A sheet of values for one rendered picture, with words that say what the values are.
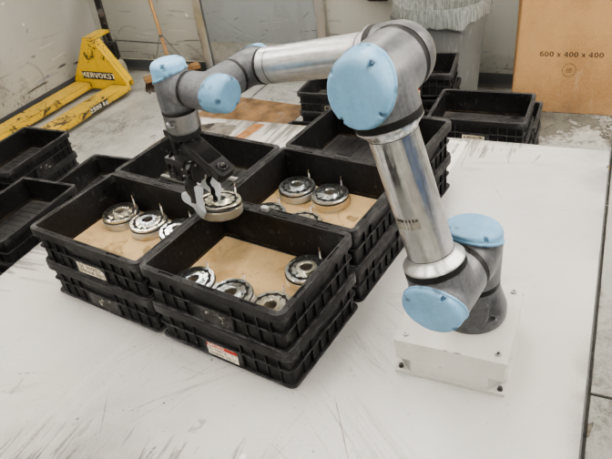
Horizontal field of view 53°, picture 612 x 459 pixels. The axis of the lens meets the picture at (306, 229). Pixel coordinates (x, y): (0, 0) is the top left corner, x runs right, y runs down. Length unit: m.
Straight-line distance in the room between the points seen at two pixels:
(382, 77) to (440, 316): 0.44
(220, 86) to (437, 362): 0.70
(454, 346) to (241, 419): 0.47
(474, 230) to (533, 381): 0.36
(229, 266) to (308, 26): 3.27
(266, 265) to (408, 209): 0.55
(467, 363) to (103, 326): 0.92
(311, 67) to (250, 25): 3.65
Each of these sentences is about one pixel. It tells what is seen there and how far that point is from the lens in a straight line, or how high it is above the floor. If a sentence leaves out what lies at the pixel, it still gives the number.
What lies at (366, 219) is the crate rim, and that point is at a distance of 1.43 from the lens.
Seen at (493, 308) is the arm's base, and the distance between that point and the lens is 1.33.
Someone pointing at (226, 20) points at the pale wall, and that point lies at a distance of 4.93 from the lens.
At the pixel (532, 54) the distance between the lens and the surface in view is 4.04.
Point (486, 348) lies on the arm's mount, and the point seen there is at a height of 0.80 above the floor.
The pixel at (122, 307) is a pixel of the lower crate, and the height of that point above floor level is 0.74.
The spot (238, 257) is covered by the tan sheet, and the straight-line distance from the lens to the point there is 1.55.
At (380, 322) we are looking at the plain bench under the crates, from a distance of 1.50.
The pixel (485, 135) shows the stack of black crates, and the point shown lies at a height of 0.53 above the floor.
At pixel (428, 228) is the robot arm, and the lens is 1.06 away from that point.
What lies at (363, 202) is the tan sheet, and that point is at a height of 0.83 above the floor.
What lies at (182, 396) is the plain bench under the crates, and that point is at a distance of 1.44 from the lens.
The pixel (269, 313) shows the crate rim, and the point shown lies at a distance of 1.22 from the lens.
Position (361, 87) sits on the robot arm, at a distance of 0.94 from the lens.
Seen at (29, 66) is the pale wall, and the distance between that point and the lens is 5.26.
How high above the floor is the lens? 1.75
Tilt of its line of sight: 35 degrees down
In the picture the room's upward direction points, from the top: 9 degrees counter-clockwise
